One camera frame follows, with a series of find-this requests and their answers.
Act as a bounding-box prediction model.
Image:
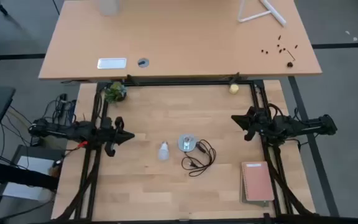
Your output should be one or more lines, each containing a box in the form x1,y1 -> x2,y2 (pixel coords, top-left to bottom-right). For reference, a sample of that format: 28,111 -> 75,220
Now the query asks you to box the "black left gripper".
96,125 -> 135,149

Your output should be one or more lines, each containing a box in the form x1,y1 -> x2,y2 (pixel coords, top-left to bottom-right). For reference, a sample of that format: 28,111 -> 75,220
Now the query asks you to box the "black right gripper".
231,107 -> 275,138

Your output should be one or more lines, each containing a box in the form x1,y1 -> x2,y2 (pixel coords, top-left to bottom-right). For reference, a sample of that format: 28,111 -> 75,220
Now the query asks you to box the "white lightbulb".
157,141 -> 170,161

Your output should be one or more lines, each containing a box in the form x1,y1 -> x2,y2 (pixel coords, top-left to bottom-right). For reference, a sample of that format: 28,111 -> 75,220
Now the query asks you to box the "chrome lamp socket base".
177,133 -> 198,153

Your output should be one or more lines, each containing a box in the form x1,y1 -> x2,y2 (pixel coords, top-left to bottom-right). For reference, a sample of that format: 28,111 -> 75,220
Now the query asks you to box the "potted succulent plant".
104,81 -> 127,105

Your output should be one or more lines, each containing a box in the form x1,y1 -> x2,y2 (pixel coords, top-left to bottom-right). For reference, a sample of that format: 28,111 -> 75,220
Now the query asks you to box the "pink spiral notebook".
241,161 -> 275,202

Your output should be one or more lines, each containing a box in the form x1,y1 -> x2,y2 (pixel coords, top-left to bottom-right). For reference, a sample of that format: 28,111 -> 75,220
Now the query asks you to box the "black power strip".
56,93 -> 77,125

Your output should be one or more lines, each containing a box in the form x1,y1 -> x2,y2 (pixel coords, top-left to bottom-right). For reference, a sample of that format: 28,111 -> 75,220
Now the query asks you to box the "silver rectangular desk plate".
96,57 -> 127,70

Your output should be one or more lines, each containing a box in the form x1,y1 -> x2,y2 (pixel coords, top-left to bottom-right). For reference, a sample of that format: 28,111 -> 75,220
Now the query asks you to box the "white paper sheet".
1,155 -> 57,202

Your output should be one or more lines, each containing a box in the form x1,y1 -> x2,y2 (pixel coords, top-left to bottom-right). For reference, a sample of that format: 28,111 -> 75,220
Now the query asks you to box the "grey cart shelf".
0,144 -> 65,224

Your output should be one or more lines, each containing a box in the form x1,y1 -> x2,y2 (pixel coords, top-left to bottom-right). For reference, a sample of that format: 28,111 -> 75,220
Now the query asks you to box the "light wooden desk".
38,0 -> 323,81

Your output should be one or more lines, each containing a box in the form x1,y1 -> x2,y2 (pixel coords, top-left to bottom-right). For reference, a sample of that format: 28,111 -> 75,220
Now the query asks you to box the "black beam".
0,157 -> 59,191

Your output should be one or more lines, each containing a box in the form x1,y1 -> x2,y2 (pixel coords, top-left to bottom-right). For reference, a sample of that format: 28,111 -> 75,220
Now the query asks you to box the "translucent white container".
99,0 -> 121,17

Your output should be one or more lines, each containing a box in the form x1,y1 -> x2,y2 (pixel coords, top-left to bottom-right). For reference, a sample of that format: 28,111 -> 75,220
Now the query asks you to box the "angled metal bracket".
126,73 -> 140,86
228,72 -> 241,85

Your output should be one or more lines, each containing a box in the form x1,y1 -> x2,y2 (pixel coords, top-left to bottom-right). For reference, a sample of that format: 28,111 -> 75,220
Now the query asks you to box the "black lamp power cord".
181,139 -> 217,178

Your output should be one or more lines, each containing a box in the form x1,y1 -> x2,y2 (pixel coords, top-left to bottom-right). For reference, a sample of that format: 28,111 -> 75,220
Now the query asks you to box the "black aluminium table frame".
73,79 -> 295,224

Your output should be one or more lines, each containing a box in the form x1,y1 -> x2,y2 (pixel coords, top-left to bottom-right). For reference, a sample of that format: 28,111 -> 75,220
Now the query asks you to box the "black sleeved cable bundle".
267,155 -> 318,218
52,155 -> 101,224

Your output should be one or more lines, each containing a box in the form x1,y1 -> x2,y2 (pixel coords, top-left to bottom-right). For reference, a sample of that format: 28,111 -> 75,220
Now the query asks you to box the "white pedestal stand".
237,0 -> 287,27

